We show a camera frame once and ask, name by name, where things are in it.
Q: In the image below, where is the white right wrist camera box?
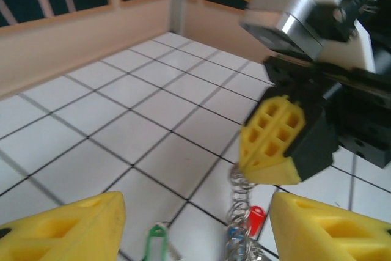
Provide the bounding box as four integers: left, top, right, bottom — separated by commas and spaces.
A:
239, 0, 386, 72

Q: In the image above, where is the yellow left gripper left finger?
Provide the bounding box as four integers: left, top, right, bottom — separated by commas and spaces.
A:
0, 191, 126, 261

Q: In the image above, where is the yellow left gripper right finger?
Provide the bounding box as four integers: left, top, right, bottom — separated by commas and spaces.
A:
270, 193, 391, 261

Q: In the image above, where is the silver ring chain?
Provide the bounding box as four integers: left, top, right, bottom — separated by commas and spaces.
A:
224, 164, 269, 261

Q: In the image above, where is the red tagged key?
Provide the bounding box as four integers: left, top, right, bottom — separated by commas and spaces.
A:
246, 205, 266, 239

